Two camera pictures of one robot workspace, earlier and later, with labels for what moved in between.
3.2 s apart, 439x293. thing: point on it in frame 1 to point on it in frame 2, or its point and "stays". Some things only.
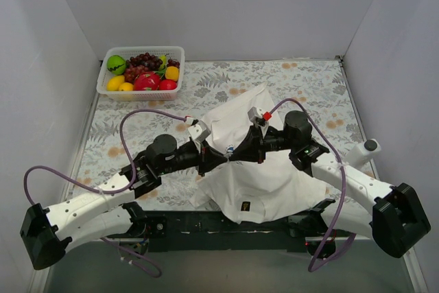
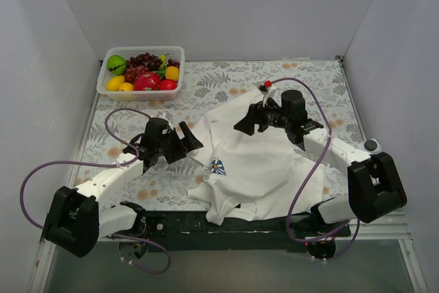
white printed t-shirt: (251, 191) stays
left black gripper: (203, 158) to (179, 144)
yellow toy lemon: (114, 82) stays
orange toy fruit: (171, 73) stays
